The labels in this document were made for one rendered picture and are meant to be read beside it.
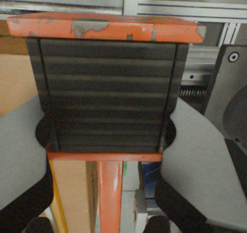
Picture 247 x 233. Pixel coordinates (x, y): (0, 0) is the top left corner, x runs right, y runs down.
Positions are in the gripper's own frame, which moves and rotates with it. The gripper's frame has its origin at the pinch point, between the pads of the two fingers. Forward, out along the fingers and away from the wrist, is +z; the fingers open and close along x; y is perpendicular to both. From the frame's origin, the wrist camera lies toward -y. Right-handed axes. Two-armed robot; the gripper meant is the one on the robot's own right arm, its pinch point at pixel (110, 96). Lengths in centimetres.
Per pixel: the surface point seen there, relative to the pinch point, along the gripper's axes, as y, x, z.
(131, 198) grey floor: 207, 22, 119
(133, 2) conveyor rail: -5, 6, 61
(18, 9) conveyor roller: -1, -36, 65
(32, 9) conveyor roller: -1, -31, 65
